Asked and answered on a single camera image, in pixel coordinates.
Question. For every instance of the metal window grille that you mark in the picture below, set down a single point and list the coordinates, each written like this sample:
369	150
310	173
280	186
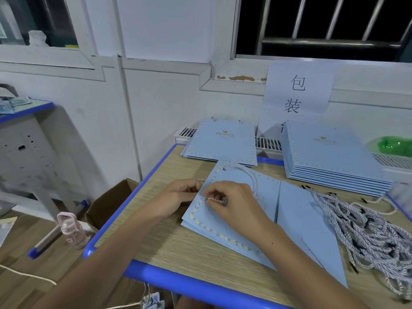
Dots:
322	41

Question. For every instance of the person's left forearm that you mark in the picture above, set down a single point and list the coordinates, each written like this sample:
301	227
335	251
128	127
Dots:
96	267

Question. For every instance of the green plastic bottle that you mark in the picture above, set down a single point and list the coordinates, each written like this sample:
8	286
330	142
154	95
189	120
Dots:
396	146

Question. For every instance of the white power strip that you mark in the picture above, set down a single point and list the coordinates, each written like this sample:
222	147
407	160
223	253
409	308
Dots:
152	301

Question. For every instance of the pink water bottle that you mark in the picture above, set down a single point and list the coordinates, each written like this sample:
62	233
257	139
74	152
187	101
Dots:
72	229

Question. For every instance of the white paper sign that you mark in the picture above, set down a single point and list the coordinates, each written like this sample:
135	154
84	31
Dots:
296	93

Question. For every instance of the white paper sheet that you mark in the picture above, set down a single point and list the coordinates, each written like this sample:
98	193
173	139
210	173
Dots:
6	231

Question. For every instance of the small white container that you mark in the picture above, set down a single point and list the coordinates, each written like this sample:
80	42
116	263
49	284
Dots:
38	39

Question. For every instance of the blue-edged wooden desk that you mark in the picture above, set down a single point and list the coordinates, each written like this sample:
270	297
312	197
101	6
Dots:
193	247

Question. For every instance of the grey metal desk blue edge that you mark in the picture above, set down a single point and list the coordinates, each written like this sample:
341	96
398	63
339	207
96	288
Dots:
29	157

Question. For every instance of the person's right forearm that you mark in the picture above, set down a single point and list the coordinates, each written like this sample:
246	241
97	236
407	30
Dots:
315	273

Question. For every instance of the person's left hand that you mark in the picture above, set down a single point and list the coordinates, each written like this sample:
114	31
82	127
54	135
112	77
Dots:
175	197

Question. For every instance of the white framed window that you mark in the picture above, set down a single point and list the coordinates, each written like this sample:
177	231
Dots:
45	29

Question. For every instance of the brown cardboard box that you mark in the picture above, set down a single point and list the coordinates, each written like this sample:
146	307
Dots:
109	202

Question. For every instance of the stack of blue paper bags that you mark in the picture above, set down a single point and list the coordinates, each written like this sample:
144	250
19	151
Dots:
335	154

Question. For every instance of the person's right hand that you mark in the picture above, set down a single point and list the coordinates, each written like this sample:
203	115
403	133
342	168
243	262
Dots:
241	208

